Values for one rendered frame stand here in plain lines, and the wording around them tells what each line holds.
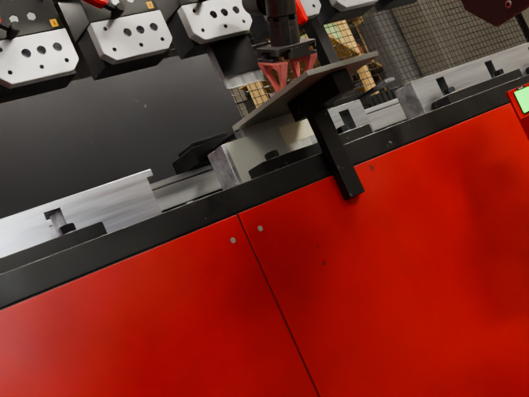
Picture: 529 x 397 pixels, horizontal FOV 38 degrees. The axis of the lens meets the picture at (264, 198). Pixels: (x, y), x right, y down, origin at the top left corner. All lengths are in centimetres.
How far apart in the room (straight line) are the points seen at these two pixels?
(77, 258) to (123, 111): 92
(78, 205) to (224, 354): 35
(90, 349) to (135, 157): 93
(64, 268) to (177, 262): 18
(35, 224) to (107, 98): 80
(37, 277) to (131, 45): 51
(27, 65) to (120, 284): 42
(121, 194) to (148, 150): 67
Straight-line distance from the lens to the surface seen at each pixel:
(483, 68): 206
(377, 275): 145
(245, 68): 160
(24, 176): 189
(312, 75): 133
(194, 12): 157
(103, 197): 134
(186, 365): 121
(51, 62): 139
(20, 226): 129
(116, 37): 146
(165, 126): 207
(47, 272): 115
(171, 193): 170
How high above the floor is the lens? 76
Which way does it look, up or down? 3 degrees up
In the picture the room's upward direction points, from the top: 24 degrees counter-clockwise
